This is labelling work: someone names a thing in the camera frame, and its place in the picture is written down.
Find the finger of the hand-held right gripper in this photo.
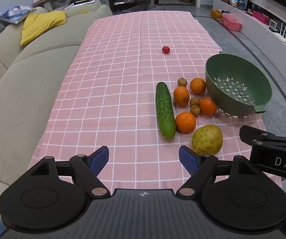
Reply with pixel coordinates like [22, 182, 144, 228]
[239, 125, 286, 152]

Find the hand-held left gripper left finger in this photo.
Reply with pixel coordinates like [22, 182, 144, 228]
[28, 146, 110, 199]

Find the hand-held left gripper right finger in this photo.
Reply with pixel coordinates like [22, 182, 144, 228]
[175, 145, 263, 198]

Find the yellow-green round fruit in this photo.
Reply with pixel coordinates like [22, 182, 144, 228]
[192, 125, 224, 156]

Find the orange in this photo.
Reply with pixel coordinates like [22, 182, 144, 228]
[199, 98, 217, 116]
[190, 78, 207, 95]
[173, 86, 190, 106]
[175, 112, 197, 133]

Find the green colander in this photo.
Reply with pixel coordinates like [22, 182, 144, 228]
[205, 52, 272, 117]

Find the green cucumber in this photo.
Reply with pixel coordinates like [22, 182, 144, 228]
[155, 82, 176, 139]

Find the pink checked tablecloth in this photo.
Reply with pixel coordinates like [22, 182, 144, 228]
[28, 10, 268, 192]

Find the white router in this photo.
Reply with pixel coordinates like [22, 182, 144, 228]
[277, 21, 286, 44]

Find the grey television bench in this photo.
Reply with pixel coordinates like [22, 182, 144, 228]
[212, 0, 286, 64]

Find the beige sofa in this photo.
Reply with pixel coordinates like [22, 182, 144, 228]
[0, 4, 113, 229]

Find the pink tissue box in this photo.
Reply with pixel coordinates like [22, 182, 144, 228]
[222, 14, 242, 32]

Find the magenta box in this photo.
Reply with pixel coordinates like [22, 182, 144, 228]
[253, 10, 269, 25]

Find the orange box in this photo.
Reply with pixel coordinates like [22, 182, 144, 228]
[210, 9, 225, 22]

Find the yellow pillow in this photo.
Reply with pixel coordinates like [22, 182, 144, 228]
[21, 11, 67, 46]

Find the printed blue pillow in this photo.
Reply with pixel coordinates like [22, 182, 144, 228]
[0, 5, 37, 24]

